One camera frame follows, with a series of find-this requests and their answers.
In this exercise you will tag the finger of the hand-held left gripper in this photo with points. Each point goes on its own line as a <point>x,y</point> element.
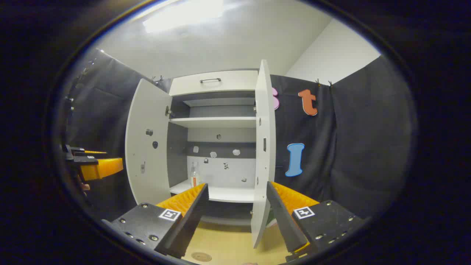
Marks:
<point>94,152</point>
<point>105,167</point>

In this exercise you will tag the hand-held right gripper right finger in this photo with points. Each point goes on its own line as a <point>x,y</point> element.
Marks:
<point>285,224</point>

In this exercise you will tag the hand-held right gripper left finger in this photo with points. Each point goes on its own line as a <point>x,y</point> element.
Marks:
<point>191,221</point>

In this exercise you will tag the round brown coaster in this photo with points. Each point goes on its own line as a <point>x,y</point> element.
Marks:
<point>201,256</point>

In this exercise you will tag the clear glass bottle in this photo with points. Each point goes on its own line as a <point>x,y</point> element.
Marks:
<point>194,178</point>

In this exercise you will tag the white cabinet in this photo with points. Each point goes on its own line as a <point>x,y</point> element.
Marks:
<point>220,173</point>

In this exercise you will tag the white cabinet door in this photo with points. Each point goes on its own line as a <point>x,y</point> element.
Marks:
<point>263,110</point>
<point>141,121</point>

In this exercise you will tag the black backdrop cloth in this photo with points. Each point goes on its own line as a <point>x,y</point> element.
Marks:
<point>360,147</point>

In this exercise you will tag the ceiling light panel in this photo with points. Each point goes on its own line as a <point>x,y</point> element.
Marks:
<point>184,16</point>

